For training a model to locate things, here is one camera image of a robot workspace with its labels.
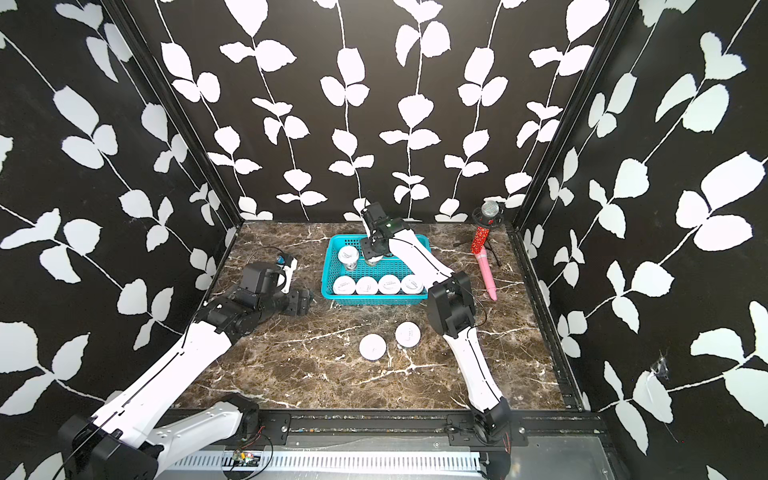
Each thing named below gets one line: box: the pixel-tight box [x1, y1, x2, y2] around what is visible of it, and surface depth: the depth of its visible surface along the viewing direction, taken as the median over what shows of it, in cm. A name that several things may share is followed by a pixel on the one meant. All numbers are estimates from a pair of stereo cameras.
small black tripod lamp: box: [472, 200, 505, 227], surface depth 92 cm
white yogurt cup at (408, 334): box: [395, 322, 421, 348], surface depth 86 cm
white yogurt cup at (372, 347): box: [359, 333, 387, 361], surface depth 83 cm
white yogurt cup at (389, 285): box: [378, 274, 401, 295], surface depth 97 cm
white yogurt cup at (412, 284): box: [401, 274, 424, 294], surface depth 95 cm
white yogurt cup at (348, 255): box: [338, 245, 359, 271], surface depth 103 cm
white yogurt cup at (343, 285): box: [332, 275, 356, 295], surface depth 95 cm
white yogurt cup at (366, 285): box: [355, 276, 378, 295], surface depth 95 cm
